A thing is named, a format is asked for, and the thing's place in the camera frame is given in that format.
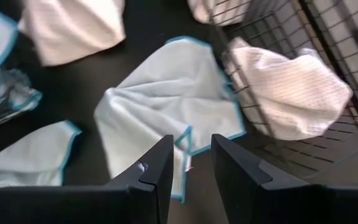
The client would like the clear plastic bag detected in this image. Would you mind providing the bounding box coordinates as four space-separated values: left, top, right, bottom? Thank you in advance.
0 68 43 135

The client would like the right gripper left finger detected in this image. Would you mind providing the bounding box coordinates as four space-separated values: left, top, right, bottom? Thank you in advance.
0 134 175 224

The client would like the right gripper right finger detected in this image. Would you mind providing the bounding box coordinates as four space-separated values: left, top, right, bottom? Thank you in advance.
211 134 358 224

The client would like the white waffle microfiber towel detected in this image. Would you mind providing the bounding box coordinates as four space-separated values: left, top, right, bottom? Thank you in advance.
19 0 127 68
186 0 251 27
222 37 354 141

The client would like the black wire basket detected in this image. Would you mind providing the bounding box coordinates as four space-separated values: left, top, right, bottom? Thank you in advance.
208 0 358 166

